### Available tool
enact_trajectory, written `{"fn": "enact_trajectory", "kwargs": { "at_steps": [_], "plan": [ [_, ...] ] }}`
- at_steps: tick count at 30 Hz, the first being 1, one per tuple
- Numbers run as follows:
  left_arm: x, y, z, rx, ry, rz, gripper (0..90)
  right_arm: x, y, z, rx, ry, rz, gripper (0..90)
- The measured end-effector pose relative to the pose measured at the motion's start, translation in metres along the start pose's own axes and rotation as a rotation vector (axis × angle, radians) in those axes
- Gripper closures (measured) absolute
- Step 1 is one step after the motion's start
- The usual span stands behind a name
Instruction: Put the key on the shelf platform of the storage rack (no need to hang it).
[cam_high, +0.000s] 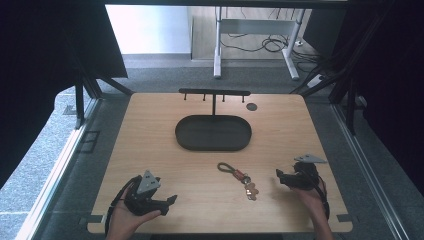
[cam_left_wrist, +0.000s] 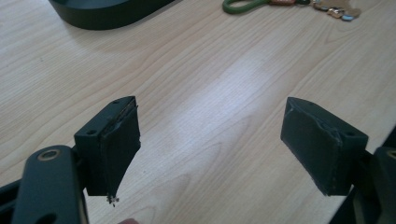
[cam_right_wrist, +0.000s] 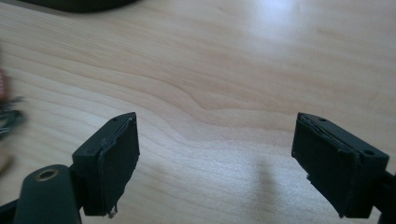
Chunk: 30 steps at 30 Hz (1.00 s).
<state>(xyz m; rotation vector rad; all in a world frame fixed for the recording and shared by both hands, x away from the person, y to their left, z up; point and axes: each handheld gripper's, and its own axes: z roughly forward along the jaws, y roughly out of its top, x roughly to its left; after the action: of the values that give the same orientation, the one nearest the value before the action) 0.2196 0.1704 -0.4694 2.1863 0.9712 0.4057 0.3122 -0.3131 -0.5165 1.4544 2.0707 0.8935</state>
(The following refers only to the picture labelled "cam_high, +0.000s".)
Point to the white metal desk frame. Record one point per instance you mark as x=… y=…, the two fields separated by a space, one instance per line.
x=218 y=50

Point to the black table bracket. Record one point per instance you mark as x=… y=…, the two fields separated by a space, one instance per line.
x=90 y=219
x=346 y=218

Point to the aluminium rail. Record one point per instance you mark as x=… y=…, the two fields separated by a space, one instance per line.
x=370 y=173
x=53 y=180

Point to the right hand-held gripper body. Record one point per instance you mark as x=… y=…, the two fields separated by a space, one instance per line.
x=301 y=176

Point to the white power strip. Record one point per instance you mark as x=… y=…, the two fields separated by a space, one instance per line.
x=315 y=81

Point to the black curtain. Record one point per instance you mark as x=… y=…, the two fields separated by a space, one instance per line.
x=40 y=66
x=393 y=83

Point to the person's right hand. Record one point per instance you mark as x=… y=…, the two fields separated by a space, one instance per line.
x=310 y=201

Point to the person's left hand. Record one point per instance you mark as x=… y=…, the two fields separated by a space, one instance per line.
x=125 y=218

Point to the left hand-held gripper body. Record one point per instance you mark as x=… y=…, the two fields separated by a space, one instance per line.
x=141 y=200

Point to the black metal stand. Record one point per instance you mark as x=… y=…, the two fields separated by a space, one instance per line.
x=79 y=103
x=350 y=106

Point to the round grey table grommet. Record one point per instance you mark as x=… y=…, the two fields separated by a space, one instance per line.
x=251 y=107

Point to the black key rack with tray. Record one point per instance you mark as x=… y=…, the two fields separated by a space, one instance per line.
x=213 y=133

